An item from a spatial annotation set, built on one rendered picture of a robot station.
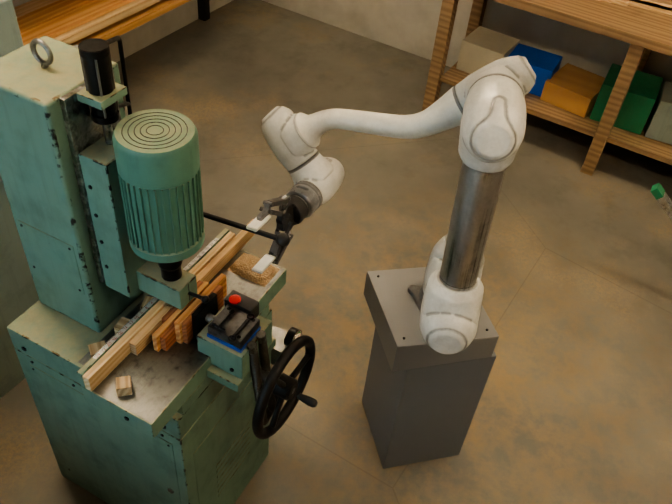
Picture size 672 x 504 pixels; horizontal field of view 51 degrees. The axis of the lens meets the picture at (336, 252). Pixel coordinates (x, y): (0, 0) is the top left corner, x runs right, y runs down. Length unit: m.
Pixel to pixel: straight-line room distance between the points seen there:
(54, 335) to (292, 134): 0.84
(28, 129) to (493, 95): 1.00
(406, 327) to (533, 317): 1.25
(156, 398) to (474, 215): 0.87
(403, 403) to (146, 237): 1.10
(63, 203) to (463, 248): 0.96
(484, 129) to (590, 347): 1.90
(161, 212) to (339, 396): 1.48
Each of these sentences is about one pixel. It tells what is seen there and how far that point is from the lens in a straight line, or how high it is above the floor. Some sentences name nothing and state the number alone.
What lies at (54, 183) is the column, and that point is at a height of 1.31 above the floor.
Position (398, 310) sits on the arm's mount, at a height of 0.71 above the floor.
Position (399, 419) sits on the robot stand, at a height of 0.32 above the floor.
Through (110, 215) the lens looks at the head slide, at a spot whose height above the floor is 1.24.
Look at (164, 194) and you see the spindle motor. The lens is 1.53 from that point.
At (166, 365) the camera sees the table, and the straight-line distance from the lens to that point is 1.80.
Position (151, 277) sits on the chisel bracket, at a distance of 1.82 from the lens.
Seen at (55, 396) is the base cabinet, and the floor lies 0.57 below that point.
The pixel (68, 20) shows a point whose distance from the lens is 3.95.
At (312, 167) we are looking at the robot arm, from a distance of 1.93.
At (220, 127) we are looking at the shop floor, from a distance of 4.18.
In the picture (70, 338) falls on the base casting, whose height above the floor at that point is 0.80.
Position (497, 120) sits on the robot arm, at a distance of 1.54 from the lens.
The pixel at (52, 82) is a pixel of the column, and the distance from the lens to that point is 1.63.
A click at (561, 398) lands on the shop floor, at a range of 3.06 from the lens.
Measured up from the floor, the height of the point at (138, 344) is 0.93.
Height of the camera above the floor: 2.32
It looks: 43 degrees down
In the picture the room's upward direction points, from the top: 6 degrees clockwise
